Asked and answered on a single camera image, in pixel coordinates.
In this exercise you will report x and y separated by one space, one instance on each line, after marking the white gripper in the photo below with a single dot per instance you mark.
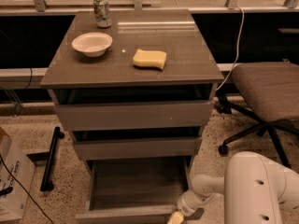
186 205

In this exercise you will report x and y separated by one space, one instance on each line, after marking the grey bottom drawer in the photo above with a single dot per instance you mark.
135 191

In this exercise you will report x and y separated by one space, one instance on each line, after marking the grey drawer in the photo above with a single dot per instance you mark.
139 148
133 116
135 191

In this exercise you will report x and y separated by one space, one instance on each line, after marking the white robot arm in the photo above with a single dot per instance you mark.
255 190

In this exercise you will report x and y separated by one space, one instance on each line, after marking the grey middle drawer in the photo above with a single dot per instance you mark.
139 148

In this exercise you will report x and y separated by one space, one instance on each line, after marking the grey top drawer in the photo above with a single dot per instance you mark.
133 116

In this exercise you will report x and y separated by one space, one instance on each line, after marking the grey drawer cabinet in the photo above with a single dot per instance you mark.
190 73

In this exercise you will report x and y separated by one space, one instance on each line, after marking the black wheeled stand base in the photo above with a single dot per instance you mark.
48 158

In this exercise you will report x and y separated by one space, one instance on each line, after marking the grey office chair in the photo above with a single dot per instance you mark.
271 91

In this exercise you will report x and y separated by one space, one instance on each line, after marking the yellow sponge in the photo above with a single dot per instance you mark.
149 58

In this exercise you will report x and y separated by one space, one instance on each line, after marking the white cardboard box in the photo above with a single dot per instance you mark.
16 175

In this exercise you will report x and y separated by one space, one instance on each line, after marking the white bowl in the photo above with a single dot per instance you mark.
92 44

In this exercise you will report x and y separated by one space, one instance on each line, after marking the green white drink can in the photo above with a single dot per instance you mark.
102 13

